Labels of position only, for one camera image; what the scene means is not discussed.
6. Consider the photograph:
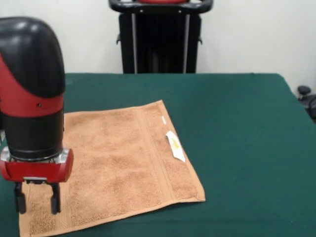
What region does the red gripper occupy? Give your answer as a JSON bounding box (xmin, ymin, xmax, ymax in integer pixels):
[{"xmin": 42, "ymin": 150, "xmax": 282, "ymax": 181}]
[{"xmin": 0, "ymin": 146, "xmax": 74, "ymax": 215}]

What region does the tan terry washcloth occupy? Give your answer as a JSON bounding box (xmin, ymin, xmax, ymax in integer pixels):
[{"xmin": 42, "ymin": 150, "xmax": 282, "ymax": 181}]
[{"xmin": 19, "ymin": 99, "xmax": 206, "ymax": 237}]

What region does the black office chair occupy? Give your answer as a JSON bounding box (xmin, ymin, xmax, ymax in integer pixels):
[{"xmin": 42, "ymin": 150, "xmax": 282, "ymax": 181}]
[{"xmin": 297, "ymin": 85, "xmax": 316, "ymax": 124}]

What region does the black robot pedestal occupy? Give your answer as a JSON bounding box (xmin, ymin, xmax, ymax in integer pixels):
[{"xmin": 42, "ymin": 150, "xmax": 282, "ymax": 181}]
[{"xmin": 108, "ymin": 0, "xmax": 214, "ymax": 74}]

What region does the dark green table cloth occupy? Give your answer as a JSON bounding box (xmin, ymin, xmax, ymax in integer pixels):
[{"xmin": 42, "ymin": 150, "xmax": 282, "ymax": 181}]
[{"xmin": 0, "ymin": 73, "xmax": 316, "ymax": 237}]

